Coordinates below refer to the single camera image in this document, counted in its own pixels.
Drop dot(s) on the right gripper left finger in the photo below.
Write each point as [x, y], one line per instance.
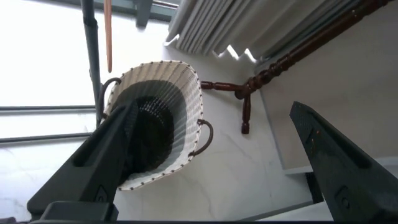
[93, 168]

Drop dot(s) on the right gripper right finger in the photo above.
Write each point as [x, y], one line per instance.
[348, 174]

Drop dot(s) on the pink clothes hanger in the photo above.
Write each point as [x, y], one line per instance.
[108, 37]

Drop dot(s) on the white laundry basket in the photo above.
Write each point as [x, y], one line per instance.
[186, 102]

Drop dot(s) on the black clothes rack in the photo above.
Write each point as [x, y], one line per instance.
[92, 46]

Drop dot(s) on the dark brown wooden stand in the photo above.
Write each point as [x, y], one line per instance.
[280, 67]

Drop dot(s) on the beige curtain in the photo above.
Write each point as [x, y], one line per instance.
[217, 25]

